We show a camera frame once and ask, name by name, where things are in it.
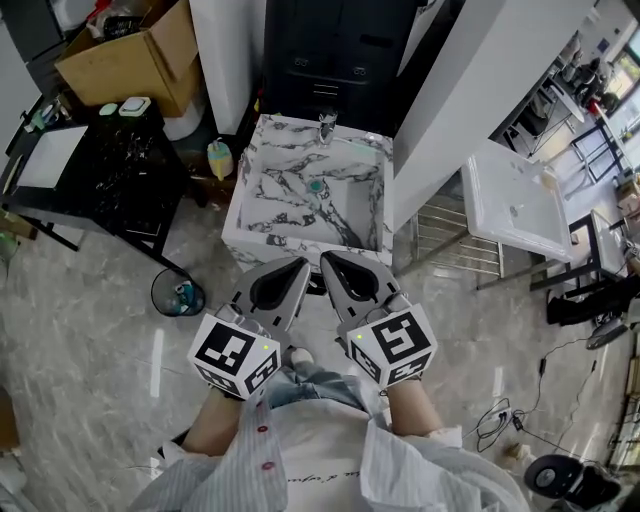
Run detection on small cardboard box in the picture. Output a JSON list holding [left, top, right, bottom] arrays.
[[0, 208, 40, 242]]

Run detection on white soap dish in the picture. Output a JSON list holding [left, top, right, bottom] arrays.
[[117, 96, 152, 118]]

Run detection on person's left forearm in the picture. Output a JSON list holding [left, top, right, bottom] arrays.
[[180, 389, 246, 457]]

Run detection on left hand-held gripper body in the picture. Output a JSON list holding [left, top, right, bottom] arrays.
[[187, 301, 295, 402]]

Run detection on person's blue jeans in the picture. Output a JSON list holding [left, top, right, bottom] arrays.
[[262, 362, 381, 414]]

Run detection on marble washbasin cabinet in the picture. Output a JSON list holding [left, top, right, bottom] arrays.
[[221, 113, 396, 274]]

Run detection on grey tall cabinet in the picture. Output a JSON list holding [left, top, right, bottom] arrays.
[[12, 0, 69, 64]]

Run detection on large cardboard box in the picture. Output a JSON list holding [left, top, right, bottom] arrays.
[[54, 0, 201, 119]]

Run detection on marble top side table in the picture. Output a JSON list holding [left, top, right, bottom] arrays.
[[529, 209, 631, 296]]

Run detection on black round stand base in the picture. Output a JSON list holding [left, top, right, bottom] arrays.
[[585, 319, 630, 351]]

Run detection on chrome faucet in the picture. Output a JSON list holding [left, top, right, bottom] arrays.
[[317, 112, 339, 147]]

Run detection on white bucket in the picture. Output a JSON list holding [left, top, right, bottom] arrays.
[[160, 104, 205, 142]]

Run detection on black marble table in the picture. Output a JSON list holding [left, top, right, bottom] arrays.
[[0, 97, 194, 274]]

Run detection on white flat tray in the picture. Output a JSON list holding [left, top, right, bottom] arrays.
[[16, 124, 90, 190]]

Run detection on person's striped shirt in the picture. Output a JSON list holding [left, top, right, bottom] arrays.
[[127, 384, 531, 512]]

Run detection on black round device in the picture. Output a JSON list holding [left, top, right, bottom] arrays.
[[523, 453, 587, 500]]

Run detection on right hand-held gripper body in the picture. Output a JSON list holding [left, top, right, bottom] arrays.
[[334, 292, 439, 389]]

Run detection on steel rack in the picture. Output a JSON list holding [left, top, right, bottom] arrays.
[[394, 197, 571, 292]]

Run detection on person's right forearm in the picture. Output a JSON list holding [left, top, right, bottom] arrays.
[[387, 378, 445, 437]]

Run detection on person's white t-shirt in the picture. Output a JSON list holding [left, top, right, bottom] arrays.
[[269, 402, 376, 512]]

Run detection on white sink basin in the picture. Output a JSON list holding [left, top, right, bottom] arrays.
[[460, 138, 575, 264]]

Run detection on black mesh trash bin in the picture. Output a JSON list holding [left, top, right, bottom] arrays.
[[150, 267, 207, 318]]

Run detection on yellow and teal bottle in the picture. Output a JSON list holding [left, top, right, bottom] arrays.
[[206, 138, 235, 182]]

